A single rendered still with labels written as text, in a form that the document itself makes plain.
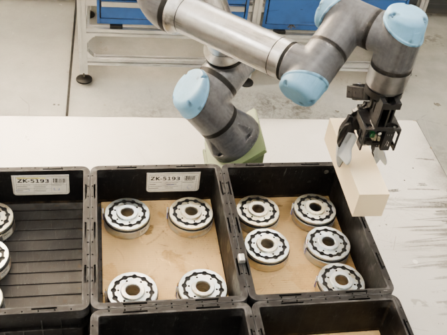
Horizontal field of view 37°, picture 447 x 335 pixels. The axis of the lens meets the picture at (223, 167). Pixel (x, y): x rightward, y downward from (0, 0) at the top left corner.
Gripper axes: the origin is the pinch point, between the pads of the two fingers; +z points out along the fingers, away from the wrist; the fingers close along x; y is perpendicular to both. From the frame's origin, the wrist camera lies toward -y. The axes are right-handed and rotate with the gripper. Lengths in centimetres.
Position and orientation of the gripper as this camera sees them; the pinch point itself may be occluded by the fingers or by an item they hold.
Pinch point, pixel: (356, 159)
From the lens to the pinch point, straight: 140.9
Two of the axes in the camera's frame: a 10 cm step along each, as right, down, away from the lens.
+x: 9.9, 0.0, 1.6
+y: 1.2, 6.7, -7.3
